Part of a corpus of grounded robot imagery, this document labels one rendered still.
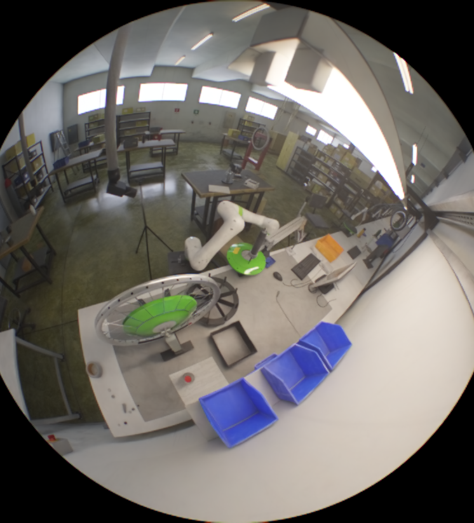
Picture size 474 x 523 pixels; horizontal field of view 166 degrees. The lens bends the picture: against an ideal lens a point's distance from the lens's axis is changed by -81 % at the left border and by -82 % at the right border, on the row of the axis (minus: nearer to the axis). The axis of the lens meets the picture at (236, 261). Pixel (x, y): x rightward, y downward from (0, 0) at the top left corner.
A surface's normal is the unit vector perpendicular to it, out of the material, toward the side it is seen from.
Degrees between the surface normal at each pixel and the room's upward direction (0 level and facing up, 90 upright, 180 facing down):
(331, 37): 90
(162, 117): 90
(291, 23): 90
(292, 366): 0
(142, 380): 0
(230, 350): 0
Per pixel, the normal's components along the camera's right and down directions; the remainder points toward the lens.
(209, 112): 0.47, 0.76
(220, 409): 0.24, -0.61
